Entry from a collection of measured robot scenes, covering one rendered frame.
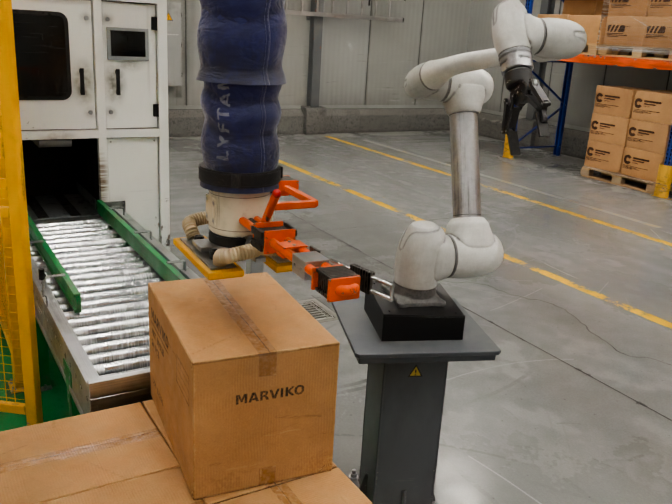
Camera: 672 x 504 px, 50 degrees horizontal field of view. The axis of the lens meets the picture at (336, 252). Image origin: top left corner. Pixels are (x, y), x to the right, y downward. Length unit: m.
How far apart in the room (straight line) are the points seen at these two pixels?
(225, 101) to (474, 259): 1.08
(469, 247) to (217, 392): 1.08
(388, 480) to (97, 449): 1.08
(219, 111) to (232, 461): 0.92
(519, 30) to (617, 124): 8.05
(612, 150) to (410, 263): 7.86
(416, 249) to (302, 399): 0.73
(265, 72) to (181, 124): 9.67
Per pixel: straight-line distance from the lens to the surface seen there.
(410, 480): 2.80
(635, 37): 9.97
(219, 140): 1.92
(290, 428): 2.00
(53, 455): 2.27
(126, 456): 2.22
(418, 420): 2.66
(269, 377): 1.90
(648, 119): 9.84
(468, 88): 2.62
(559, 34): 2.17
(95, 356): 2.81
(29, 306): 3.16
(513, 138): 2.09
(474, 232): 2.54
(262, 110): 1.90
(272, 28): 1.89
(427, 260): 2.44
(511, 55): 2.08
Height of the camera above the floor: 1.75
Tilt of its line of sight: 17 degrees down
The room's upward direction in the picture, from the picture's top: 3 degrees clockwise
